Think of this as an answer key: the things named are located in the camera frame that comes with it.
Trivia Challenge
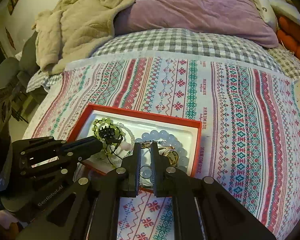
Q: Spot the red jewelry box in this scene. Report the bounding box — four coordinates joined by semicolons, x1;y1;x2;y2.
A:
68;104;202;188

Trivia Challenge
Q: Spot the grey chair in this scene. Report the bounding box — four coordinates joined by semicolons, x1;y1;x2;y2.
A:
0;31;40;88

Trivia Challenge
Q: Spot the patterned cross-stitch bedspread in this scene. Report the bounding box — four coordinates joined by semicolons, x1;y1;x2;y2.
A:
24;51;300;239

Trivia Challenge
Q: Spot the orange plush toy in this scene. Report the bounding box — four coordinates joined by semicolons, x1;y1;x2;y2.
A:
276;16;300;60

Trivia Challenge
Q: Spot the black flower hair clip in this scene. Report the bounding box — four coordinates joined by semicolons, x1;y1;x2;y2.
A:
98;126;122;145

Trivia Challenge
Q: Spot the beige fleece blanket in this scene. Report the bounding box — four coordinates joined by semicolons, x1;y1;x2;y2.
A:
32;0;136;75

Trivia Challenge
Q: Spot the light blue bead bracelet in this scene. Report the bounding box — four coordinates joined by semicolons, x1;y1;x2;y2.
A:
135;129;191;186

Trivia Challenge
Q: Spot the green bead bracelet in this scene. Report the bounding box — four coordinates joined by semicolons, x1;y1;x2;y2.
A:
91;117;125;147

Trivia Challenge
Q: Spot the pink bead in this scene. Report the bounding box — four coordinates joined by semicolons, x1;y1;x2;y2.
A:
120;141;133;152

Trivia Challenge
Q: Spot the gold rings cluster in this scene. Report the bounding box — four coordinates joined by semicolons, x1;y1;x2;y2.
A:
152;140;179;167

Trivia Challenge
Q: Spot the purple pillow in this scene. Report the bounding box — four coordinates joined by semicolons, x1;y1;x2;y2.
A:
114;0;279;48

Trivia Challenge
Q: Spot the small gold earring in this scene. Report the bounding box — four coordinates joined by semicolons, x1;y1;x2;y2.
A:
140;141;152;149

